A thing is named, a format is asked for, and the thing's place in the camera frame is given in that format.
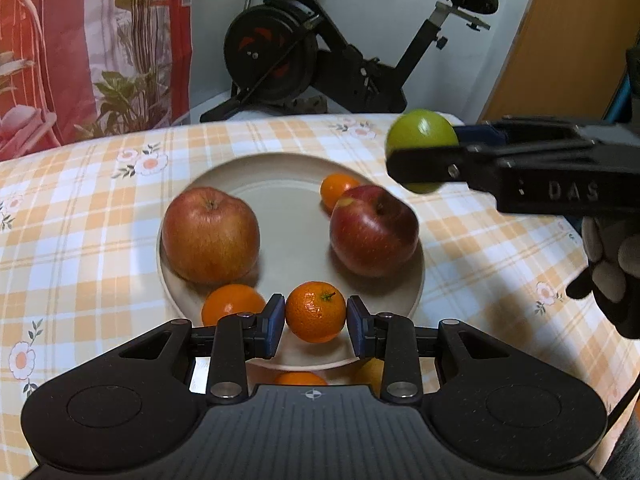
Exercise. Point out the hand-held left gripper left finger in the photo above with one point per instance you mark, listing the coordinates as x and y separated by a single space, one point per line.
274 326

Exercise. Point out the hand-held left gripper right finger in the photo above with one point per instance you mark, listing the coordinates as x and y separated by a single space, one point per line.
356 328

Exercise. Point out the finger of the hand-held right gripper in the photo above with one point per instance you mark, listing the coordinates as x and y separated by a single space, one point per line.
430 165
525 132

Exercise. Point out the green apple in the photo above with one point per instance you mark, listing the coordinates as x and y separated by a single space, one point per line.
425 130

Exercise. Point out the orange tangerine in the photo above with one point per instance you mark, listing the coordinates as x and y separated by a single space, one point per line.
316 312
300 379
230 305
335 187

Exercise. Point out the small yellow lemon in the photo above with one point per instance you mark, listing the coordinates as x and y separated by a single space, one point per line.
372 375

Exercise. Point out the dark red apple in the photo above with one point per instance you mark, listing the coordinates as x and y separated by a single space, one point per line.
375 235

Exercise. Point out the beige round plate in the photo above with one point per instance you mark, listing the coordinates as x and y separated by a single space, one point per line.
285 220

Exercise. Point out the person's right hand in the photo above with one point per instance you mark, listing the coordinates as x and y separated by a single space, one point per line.
607 270

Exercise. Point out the wooden door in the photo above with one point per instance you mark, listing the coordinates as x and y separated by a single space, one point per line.
560 50

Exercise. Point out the reddish brown apple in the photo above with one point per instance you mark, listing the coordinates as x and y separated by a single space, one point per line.
210 240

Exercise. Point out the black exercise bike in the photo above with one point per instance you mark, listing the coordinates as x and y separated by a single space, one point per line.
270 55

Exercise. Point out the orange checked tablecloth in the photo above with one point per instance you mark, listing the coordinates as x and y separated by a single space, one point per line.
75 260

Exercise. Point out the printed backdrop cloth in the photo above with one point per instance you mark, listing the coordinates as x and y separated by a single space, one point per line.
65 35

